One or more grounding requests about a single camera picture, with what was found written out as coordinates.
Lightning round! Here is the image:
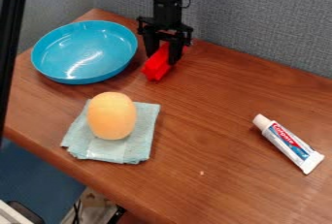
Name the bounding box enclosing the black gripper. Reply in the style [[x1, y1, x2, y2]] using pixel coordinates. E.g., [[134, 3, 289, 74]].
[[138, 0, 193, 65]]

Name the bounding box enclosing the red rectangular block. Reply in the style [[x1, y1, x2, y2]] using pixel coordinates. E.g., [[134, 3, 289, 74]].
[[142, 42, 173, 81]]

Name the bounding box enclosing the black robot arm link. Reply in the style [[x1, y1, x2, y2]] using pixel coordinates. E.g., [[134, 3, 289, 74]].
[[0, 0, 26, 140]]

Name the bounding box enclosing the blue plastic plate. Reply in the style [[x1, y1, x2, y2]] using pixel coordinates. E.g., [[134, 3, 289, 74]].
[[31, 20, 138, 84]]

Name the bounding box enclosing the orange egg-shaped object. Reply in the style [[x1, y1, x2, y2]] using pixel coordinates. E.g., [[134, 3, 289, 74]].
[[87, 92, 137, 140]]

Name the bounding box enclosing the light blue folded cloth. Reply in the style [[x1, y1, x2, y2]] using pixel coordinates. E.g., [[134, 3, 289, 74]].
[[62, 102, 161, 164]]

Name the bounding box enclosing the white toothpaste tube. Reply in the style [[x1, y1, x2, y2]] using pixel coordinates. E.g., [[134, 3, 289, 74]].
[[253, 114, 324, 175]]

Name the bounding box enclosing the black cable under table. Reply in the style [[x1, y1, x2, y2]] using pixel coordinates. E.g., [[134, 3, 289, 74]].
[[71, 198, 83, 224]]

